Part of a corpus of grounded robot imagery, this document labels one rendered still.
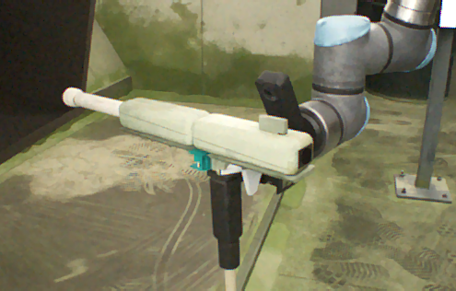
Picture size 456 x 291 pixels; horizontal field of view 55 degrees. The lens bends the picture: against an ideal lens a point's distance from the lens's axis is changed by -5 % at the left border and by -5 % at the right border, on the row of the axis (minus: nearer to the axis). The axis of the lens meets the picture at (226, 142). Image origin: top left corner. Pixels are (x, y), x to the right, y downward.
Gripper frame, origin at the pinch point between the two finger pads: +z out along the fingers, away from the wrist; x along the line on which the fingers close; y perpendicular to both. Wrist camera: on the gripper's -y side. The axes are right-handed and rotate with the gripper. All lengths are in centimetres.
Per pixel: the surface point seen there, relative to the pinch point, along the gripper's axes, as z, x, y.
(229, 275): -0.8, -1.1, 17.6
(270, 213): -67, 39, 49
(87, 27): -16, 52, -13
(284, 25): -168, 103, 3
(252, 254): -45, 29, 49
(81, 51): -15, 54, -7
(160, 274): -22, 40, 49
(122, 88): -120, 182, 39
